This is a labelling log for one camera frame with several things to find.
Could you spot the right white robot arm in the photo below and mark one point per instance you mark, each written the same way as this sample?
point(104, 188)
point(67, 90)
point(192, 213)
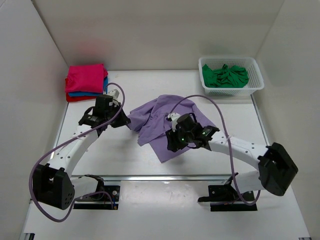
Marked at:
point(274, 168)

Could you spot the purple t shirt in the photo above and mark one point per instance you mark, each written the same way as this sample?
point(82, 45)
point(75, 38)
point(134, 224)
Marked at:
point(150, 122)

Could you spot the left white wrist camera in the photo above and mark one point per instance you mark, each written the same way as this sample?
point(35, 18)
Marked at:
point(114, 93)

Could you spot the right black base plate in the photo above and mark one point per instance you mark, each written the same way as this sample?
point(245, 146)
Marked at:
point(232, 206)

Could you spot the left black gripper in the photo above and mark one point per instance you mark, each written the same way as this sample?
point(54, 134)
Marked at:
point(123, 119)

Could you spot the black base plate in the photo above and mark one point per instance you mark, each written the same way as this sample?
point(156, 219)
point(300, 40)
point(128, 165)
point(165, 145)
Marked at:
point(101, 201)
point(232, 206)

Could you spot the green t shirt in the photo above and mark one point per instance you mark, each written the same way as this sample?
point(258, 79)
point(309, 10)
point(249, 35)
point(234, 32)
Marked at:
point(225, 77)

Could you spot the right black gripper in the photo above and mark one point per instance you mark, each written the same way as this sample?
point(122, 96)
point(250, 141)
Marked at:
point(173, 144)

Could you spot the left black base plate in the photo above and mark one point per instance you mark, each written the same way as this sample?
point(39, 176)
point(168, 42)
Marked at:
point(101, 201)

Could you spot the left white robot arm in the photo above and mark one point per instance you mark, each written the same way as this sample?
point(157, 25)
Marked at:
point(52, 183)

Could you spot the white plastic basket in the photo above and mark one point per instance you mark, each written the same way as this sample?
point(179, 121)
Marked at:
point(255, 82)

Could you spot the pink folded t shirt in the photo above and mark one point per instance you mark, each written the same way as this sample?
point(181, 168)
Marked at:
point(86, 78)

